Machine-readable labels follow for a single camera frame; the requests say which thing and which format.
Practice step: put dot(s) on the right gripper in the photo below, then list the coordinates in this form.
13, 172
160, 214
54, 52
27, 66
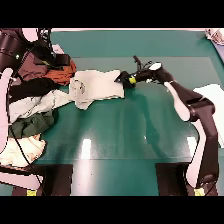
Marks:
126, 80

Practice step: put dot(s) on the white T-shirt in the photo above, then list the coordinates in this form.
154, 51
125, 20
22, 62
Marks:
96, 86

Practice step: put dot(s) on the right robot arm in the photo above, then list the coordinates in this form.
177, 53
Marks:
200, 106

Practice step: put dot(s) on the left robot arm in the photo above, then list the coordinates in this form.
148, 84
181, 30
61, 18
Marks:
10, 50

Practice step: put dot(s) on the orange garment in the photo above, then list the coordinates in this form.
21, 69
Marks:
61, 75

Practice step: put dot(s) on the brown garment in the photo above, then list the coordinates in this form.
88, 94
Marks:
35, 68

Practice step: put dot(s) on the black garment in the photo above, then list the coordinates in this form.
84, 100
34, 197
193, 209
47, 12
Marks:
33, 88

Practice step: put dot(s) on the dark green garment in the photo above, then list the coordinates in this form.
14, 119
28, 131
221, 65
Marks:
30, 125

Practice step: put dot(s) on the cream garment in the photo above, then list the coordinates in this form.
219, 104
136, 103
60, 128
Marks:
26, 148

